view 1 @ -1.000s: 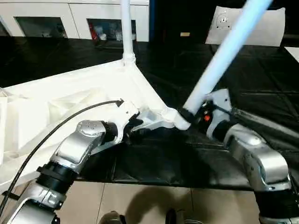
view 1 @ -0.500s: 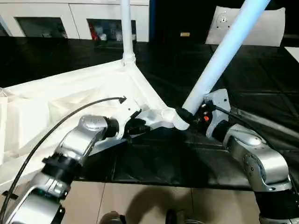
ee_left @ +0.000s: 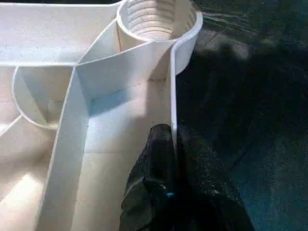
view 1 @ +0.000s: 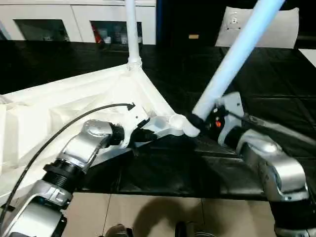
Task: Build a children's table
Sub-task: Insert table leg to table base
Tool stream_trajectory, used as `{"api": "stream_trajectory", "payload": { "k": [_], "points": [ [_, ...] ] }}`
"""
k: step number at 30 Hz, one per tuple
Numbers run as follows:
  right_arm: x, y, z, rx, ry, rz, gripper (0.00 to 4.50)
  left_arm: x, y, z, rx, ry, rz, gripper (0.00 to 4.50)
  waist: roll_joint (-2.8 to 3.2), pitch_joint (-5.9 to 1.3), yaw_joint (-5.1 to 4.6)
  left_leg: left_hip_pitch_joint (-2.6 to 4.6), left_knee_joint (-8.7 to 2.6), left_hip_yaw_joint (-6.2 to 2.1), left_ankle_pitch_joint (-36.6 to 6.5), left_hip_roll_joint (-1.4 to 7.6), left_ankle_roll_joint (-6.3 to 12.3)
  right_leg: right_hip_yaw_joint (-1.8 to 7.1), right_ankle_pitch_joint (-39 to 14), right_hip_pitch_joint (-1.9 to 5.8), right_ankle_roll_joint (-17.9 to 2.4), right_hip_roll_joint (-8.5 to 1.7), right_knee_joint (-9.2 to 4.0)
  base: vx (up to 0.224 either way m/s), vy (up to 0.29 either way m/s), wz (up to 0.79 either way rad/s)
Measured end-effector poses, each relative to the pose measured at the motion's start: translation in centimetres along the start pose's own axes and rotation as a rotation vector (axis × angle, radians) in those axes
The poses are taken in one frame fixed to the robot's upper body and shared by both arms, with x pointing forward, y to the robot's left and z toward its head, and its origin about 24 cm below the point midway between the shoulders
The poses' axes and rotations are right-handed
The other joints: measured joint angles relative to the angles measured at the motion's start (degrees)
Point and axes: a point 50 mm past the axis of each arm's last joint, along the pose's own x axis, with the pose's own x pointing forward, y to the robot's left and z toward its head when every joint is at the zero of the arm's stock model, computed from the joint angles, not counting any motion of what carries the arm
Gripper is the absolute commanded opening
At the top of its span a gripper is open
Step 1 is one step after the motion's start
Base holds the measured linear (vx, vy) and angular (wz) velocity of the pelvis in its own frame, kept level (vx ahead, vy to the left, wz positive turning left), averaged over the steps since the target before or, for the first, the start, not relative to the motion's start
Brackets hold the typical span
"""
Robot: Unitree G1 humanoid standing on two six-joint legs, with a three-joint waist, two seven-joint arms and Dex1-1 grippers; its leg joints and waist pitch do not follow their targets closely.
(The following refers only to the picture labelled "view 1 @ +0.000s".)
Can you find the white plastic table leg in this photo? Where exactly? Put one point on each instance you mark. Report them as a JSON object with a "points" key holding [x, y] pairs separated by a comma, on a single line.
{"points": [[232, 59], [132, 29]]}

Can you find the white plastic table top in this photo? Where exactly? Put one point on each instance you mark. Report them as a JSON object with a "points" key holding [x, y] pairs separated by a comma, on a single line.
{"points": [[59, 103]]}

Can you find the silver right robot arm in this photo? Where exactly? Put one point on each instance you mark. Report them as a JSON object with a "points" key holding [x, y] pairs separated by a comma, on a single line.
{"points": [[276, 168]]}

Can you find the black work mat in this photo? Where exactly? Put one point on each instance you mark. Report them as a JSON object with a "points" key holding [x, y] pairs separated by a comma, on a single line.
{"points": [[276, 89]]}

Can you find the small yellow label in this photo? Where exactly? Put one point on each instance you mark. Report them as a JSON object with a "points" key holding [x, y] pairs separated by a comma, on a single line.
{"points": [[193, 36]]}

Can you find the black cabinet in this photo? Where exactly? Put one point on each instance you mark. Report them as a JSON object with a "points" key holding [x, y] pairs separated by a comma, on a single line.
{"points": [[197, 19]]}

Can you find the small bottles on shelf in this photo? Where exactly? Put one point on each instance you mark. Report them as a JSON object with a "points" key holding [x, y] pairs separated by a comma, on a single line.
{"points": [[116, 33]]}

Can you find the dark right robot foot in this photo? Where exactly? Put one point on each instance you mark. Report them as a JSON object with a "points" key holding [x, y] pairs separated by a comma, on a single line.
{"points": [[193, 230]]}

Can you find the white plastic bag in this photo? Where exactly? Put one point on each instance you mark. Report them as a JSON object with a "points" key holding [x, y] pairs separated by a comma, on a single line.
{"points": [[281, 32]]}

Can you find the white flat sheet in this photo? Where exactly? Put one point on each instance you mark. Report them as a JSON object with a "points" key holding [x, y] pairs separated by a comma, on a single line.
{"points": [[308, 57]]}

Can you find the white cabinet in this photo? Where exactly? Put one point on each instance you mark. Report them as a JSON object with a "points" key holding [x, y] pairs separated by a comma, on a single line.
{"points": [[64, 17]]}

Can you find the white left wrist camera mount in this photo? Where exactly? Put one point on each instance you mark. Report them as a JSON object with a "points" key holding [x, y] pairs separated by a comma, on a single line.
{"points": [[134, 116]]}

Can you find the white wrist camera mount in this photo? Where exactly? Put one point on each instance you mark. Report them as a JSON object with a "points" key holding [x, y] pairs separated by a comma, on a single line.
{"points": [[231, 106], [134, 116]]}

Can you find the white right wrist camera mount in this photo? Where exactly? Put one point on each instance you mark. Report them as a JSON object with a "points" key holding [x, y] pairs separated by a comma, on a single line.
{"points": [[231, 106]]}

